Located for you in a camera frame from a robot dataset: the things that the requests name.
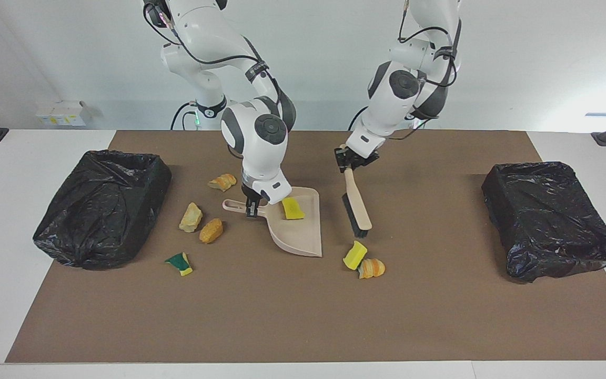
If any beige bread chunk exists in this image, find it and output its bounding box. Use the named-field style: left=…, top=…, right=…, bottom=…
left=179, top=202, right=204, bottom=233

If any beige hand brush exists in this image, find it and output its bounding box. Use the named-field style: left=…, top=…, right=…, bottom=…
left=339, top=144, right=373, bottom=239

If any beige plastic dustpan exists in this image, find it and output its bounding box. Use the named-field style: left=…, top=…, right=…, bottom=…
left=222, top=186, right=323, bottom=258

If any black left base cable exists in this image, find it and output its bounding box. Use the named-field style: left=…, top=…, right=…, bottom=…
left=349, top=107, right=370, bottom=131

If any beige orange bread piece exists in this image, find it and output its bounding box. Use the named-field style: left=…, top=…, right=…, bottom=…
left=358, top=257, right=386, bottom=280

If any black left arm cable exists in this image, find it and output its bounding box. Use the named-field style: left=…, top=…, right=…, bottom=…
left=386, top=0, right=464, bottom=141

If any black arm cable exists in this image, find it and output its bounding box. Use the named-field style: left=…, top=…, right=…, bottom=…
left=143, top=0, right=284, bottom=114
left=386, top=0, right=464, bottom=141

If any green yellow sponge piece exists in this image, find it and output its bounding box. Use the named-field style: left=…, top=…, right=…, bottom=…
left=165, top=252, right=194, bottom=277

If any golden brown bread roll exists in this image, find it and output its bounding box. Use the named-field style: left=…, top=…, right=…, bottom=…
left=199, top=218, right=224, bottom=245

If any black base cable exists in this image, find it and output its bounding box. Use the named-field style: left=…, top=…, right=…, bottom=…
left=349, top=107, right=370, bottom=131
left=170, top=102, right=199, bottom=131

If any black right base cable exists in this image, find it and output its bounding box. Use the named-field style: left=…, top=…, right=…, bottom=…
left=170, top=102, right=199, bottom=131

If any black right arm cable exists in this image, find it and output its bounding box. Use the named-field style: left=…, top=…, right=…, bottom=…
left=143, top=0, right=284, bottom=114

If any white socket box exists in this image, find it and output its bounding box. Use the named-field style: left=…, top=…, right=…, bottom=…
left=36, top=100, right=92, bottom=127

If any orange white bread piece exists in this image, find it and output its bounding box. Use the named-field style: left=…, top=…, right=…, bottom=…
left=207, top=174, right=237, bottom=192

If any black bag lined bin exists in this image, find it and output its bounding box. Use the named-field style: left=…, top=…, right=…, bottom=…
left=33, top=150, right=173, bottom=271
left=481, top=161, right=606, bottom=284

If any brown table mat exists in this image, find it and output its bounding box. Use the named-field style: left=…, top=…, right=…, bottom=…
left=6, top=131, right=606, bottom=364

